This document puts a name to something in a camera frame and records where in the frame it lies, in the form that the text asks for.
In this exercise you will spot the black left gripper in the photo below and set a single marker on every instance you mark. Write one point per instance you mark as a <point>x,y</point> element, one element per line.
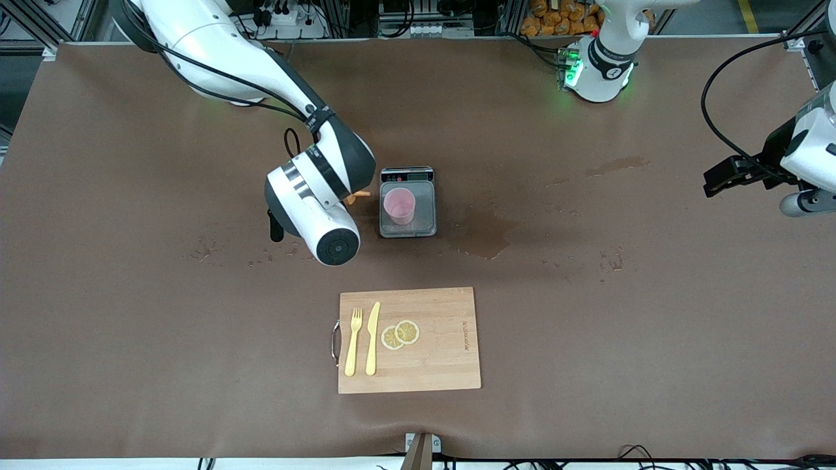
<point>774,151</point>

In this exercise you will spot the pink plastic cup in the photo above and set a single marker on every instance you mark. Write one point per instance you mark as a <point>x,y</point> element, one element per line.
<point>400,205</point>

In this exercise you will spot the clear orange-capped sauce bottle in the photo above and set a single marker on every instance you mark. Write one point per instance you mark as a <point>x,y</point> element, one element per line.
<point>358,197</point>

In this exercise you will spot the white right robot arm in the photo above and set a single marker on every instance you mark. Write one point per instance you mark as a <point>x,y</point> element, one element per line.
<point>215,39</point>

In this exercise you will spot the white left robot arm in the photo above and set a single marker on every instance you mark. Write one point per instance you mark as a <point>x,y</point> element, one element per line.
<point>604,68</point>

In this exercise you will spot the brown table cover sheet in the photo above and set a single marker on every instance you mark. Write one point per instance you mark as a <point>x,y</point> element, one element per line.
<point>653,294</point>

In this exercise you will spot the orange toy food pile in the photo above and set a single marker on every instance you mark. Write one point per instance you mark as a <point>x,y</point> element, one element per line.
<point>548,23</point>

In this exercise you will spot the grey digital kitchen scale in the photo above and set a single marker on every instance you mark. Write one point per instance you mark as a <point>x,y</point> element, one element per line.
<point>424,209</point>

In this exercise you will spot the white connector box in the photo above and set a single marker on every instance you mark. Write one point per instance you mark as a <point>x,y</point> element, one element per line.
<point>424,29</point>

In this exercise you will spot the wooden cutting board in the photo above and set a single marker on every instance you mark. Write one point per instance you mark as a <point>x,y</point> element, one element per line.
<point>431,352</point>

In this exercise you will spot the lemon slice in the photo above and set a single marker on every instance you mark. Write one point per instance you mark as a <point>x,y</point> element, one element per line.
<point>389,339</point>
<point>408,331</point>

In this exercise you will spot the yellow plastic knife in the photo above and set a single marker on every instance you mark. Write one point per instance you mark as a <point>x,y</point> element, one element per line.
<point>372,346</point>

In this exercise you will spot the yellow plastic fork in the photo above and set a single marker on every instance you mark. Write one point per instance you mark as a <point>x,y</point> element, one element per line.
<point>353,346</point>

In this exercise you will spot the white power strip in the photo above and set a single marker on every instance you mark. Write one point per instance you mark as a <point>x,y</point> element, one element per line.
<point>287,26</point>

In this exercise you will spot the aluminium frame profile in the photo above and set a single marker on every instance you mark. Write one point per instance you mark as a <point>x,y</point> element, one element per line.
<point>800,32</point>

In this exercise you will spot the grey metal table bracket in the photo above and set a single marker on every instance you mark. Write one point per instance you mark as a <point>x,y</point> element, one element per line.
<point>436,444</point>

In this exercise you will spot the brown post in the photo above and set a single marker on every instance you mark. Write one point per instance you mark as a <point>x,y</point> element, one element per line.
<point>418,457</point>

